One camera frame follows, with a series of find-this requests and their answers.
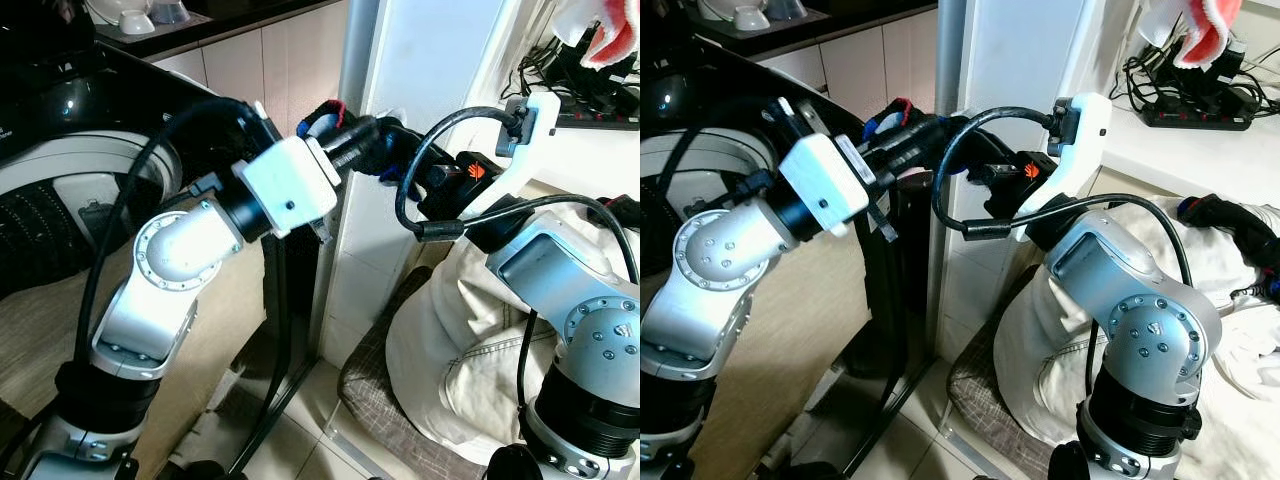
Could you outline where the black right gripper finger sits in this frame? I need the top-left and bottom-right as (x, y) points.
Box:
(948, 148), (987, 196)
(402, 150), (443, 198)

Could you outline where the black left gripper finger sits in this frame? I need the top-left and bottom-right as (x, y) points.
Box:
(372, 118), (421, 177)
(918, 115), (963, 177)

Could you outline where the black sock red blue cuff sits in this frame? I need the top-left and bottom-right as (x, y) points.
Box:
(297, 97), (350, 142)
(864, 97), (917, 138)

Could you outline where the black washing machine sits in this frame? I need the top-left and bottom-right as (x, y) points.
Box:
(0, 0), (337, 480)
(640, 20), (933, 480)

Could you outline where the cream white jacket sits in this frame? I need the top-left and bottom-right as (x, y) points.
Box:
(994, 193), (1280, 480)
(385, 195), (641, 467)

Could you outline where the pink and white towel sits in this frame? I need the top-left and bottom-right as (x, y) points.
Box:
(552, 0), (641, 72)
(1139, 0), (1244, 70)

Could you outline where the chair with grey patterned cover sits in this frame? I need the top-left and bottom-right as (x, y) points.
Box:
(945, 265), (1063, 480)
(338, 265), (501, 480)

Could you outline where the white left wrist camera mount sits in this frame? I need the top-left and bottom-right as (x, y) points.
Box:
(777, 130), (882, 242)
(232, 134), (342, 240)

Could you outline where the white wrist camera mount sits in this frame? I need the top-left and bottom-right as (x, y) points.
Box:
(1017, 91), (1114, 242)
(232, 134), (342, 240)
(455, 91), (564, 224)
(777, 130), (882, 242)

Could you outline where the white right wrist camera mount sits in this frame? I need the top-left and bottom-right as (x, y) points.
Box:
(1017, 91), (1114, 242)
(455, 91), (564, 224)

